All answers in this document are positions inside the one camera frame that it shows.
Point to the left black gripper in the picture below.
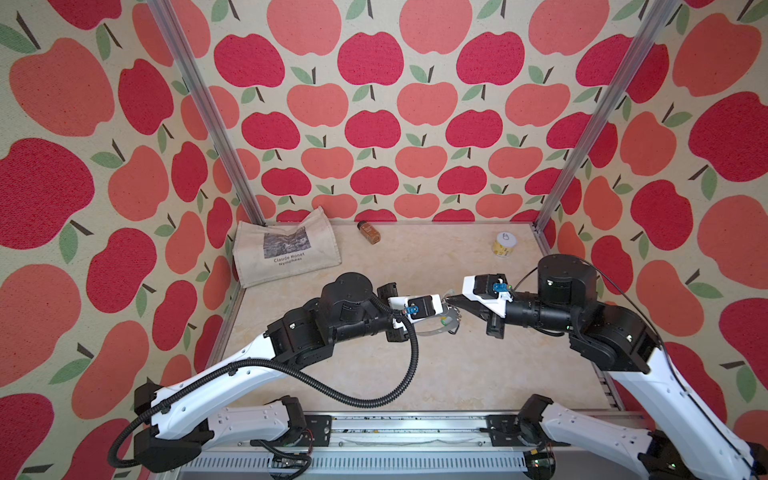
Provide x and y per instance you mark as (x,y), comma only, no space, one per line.
(395,315)

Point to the left aluminium frame post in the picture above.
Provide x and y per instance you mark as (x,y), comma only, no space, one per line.
(173,34)

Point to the small amber bottle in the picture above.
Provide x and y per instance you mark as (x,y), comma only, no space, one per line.
(371,234)

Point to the beige printed tote bag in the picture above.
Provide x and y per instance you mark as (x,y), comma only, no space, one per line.
(268,253)

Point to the aluminium frame post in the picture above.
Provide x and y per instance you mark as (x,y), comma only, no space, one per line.
(173,34)
(650,28)

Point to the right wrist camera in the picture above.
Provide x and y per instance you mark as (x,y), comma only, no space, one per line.
(491,289)

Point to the metal key organizer plate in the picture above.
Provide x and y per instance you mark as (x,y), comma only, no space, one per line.
(448,322)

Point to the front aluminium rail base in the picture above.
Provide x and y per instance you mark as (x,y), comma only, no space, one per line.
(390,445)

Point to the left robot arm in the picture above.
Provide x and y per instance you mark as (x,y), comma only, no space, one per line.
(175,424)

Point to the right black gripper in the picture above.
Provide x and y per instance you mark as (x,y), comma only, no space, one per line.
(495,318)

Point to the right aluminium frame post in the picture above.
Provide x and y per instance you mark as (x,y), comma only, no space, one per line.
(650,28)

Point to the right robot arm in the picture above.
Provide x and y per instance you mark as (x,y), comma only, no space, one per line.
(689,440)

